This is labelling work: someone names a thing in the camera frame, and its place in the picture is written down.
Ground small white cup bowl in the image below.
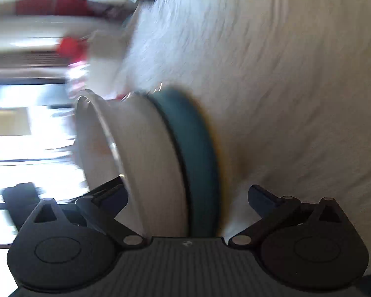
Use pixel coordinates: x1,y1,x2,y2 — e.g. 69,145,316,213
90,93,188,238

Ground white gold-rimmed bowl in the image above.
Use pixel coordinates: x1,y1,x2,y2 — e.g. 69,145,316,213
75,89,124,191

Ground blue enamel bowl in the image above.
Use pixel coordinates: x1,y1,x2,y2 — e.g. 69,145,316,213
147,88,220,237

